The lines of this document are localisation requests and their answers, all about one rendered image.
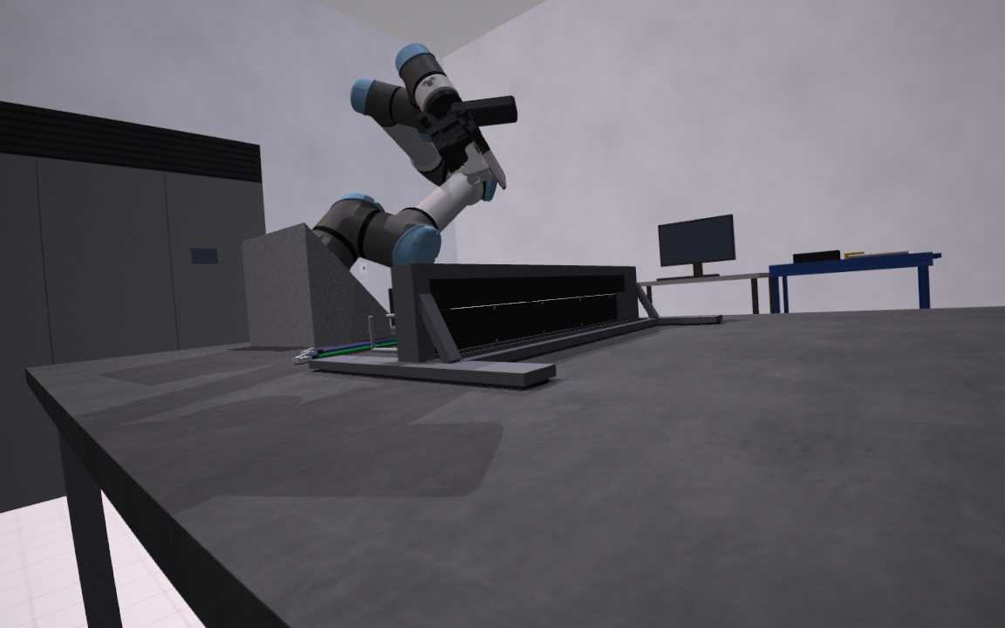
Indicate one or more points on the blue network cable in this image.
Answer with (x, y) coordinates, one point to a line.
(358, 345)

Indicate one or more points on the green patch cord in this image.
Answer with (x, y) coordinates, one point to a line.
(361, 349)

